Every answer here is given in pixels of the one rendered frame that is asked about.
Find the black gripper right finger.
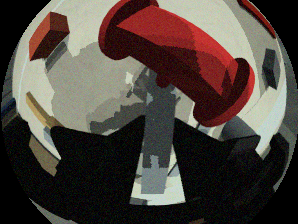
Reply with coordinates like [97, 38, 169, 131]
[173, 117, 261, 202]

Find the grey flat bar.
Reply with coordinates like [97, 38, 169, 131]
[168, 124, 210, 177]

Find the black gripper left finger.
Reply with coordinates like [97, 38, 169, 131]
[51, 116, 145, 204]

